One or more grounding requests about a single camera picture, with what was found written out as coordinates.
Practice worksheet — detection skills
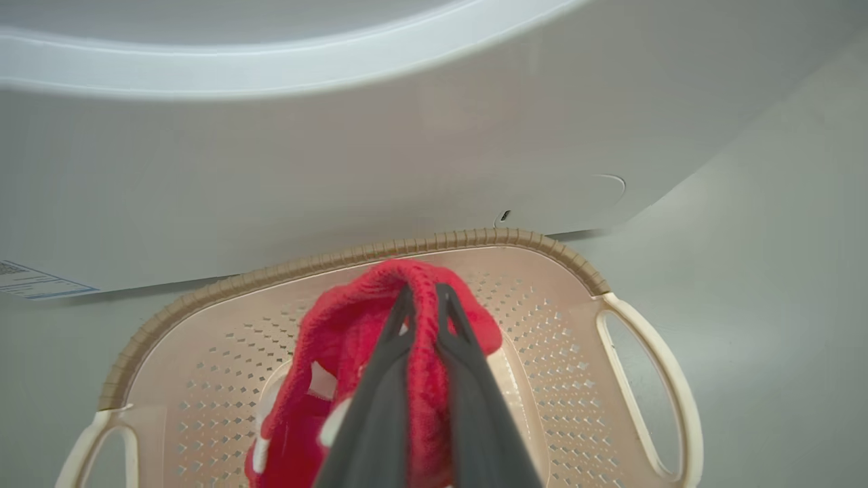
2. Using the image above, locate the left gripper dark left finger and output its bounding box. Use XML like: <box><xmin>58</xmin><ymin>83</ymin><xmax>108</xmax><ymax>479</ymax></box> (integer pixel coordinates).
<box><xmin>315</xmin><ymin>285</ymin><xmax>416</xmax><ymax>488</ymax></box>

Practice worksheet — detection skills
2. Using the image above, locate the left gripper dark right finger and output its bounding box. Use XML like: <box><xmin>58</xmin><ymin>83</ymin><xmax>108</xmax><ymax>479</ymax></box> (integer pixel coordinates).
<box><xmin>435</xmin><ymin>283</ymin><xmax>543</xmax><ymax>488</ymax></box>

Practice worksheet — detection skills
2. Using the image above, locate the red knitted garment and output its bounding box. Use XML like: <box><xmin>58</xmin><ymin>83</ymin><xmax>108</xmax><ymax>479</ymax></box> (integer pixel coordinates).
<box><xmin>244</xmin><ymin>259</ymin><xmax>504</xmax><ymax>488</ymax></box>

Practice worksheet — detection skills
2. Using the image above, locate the beige perforated laundry basket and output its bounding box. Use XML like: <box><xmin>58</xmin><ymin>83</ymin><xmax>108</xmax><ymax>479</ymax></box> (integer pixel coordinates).
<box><xmin>54</xmin><ymin>228</ymin><xmax>704</xmax><ymax>488</ymax></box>

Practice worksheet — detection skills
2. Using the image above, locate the white front-load washing machine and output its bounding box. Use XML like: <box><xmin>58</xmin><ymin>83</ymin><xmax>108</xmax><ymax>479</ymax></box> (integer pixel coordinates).
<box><xmin>0</xmin><ymin>0</ymin><xmax>868</xmax><ymax>299</ymax></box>

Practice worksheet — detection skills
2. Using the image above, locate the blue energy label sticker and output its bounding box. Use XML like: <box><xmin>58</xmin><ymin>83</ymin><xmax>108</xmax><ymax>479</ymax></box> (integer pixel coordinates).
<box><xmin>0</xmin><ymin>260</ymin><xmax>99</xmax><ymax>301</ymax></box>

